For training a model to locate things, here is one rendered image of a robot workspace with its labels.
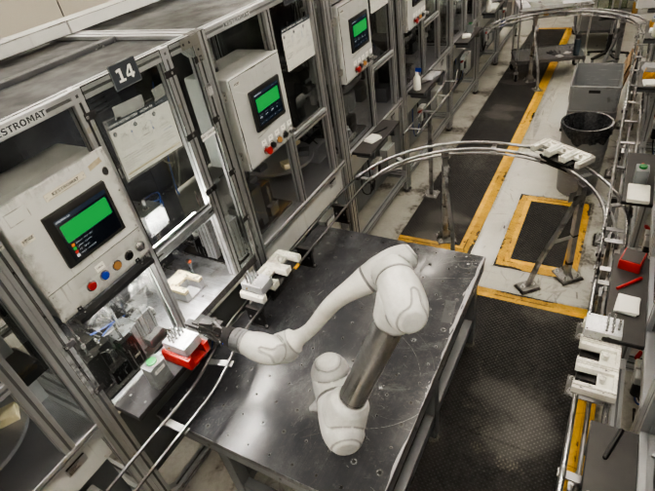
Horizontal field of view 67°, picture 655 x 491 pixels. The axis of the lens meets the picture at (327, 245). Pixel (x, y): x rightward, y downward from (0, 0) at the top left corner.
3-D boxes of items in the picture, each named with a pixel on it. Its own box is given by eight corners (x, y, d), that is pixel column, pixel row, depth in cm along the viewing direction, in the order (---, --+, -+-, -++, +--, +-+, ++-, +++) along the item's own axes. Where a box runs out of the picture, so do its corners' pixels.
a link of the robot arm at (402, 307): (348, 413, 199) (360, 464, 182) (310, 411, 194) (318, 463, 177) (425, 265, 159) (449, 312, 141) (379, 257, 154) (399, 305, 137)
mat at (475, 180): (468, 256, 374) (468, 255, 373) (396, 243, 400) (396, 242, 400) (574, 27, 759) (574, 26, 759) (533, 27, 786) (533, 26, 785)
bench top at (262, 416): (375, 524, 172) (374, 518, 170) (158, 419, 220) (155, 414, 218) (485, 262, 271) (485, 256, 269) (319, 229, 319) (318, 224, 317)
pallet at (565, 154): (528, 157, 323) (530, 143, 317) (544, 150, 327) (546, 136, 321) (577, 177, 296) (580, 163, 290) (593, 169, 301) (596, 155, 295)
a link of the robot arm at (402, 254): (355, 257, 168) (364, 283, 157) (400, 228, 164) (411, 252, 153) (374, 279, 176) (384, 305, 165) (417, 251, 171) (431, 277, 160)
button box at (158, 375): (160, 390, 199) (150, 371, 192) (146, 384, 202) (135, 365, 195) (173, 375, 204) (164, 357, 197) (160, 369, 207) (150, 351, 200)
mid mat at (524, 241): (575, 282, 337) (575, 280, 337) (492, 265, 362) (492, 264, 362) (592, 204, 403) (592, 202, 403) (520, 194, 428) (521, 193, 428)
